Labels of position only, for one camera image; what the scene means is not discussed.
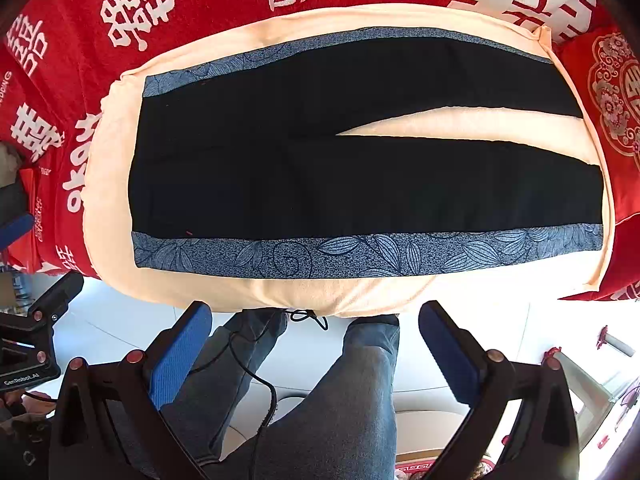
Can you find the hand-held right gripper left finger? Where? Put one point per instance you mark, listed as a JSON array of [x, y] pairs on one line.
[[180, 355]]

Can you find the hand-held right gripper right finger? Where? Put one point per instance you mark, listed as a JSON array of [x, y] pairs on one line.
[[450, 355]]

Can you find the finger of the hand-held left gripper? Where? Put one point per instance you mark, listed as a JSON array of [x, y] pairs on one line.
[[15, 230], [60, 290]]

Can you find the black pants with blue trim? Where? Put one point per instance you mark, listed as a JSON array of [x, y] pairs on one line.
[[300, 185]]

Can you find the person's left leg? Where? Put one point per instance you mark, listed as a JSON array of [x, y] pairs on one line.
[[220, 360]]

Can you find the person's leg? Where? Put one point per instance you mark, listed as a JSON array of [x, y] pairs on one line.
[[220, 360], [340, 400]]

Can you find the cream blanket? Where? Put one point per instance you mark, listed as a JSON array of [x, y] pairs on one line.
[[200, 290]]

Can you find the red patterned box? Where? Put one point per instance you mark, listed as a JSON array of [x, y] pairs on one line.
[[425, 470]]

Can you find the person's right leg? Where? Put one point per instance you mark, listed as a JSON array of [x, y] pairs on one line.
[[340, 400]]

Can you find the white stool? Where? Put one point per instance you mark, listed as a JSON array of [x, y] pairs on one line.
[[590, 385]]

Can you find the red printed blanket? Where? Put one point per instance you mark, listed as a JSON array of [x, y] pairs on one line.
[[200, 10]]

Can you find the red cushion with gold pattern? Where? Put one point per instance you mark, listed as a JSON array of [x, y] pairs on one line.
[[610, 85]]

